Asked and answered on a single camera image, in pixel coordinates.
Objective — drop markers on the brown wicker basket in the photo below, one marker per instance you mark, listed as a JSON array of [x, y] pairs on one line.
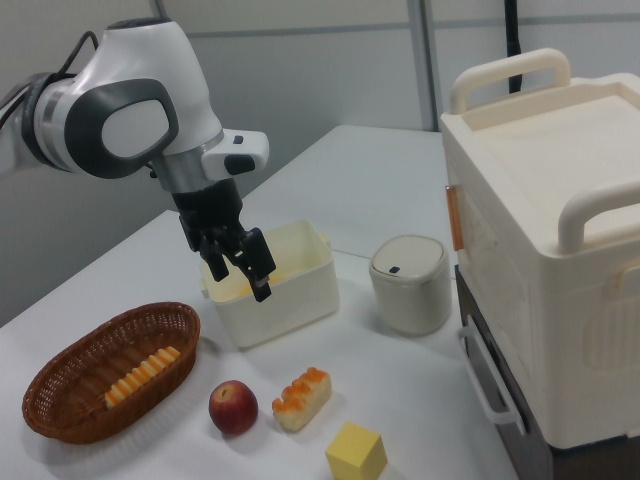
[[100, 385]]

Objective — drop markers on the striped orange white bread roll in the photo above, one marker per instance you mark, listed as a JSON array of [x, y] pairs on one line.
[[142, 376]]

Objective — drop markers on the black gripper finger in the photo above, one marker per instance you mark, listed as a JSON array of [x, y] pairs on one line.
[[258, 265], [216, 261]]

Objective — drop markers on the orange glazed bread loaf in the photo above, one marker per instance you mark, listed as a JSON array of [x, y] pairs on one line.
[[302, 400]]

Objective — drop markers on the red apple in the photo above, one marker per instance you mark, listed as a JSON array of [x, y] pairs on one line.
[[233, 407]]

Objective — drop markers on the dark brown drawer base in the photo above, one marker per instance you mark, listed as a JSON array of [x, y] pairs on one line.
[[540, 462]]

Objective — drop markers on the black pole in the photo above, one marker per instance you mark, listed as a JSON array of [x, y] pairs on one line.
[[512, 45]]

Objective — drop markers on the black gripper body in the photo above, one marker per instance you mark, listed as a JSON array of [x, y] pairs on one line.
[[207, 210]]

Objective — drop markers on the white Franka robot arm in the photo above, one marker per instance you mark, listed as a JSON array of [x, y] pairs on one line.
[[130, 120]]

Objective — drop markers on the white plastic container box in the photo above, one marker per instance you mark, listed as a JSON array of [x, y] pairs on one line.
[[280, 295]]

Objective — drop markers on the yellow cube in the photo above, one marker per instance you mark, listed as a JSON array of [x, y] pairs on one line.
[[356, 452]]

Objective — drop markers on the small cream lidded trash can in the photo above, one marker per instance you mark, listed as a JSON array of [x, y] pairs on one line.
[[409, 285]]

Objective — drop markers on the large cream plastic cabinet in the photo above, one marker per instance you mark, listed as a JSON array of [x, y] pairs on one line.
[[550, 250]]

